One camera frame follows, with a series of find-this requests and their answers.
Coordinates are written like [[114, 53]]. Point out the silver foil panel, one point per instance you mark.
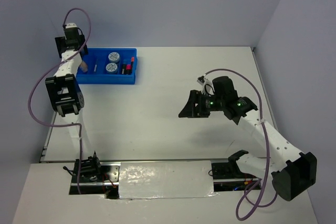
[[165, 180]]

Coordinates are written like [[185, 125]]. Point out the blue white round tub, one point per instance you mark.
[[114, 57]]

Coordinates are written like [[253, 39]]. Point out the blue compartment bin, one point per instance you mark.
[[101, 77]]

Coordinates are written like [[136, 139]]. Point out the orange cap highlighter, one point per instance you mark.
[[132, 63]]

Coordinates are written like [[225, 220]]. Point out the pink cap clear tube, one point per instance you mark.
[[84, 67]]

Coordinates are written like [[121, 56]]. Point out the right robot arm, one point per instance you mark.
[[292, 170]]

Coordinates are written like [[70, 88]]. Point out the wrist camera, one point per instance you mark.
[[207, 87], [69, 25]]

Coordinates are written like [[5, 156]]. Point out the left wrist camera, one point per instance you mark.
[[69, 25]]

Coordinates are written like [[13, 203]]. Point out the pink cap highlighter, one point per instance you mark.
[[128, 69]]

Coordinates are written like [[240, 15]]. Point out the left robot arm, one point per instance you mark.
[[67, 99]]

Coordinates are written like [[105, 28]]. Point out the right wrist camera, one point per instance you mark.
[[207, 87]]

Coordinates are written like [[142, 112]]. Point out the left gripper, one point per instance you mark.
[[61, 43]]

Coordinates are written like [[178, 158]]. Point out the blue cap highlighter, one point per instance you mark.
[[123, 68]]

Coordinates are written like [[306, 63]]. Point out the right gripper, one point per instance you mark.
[[190, 110]]

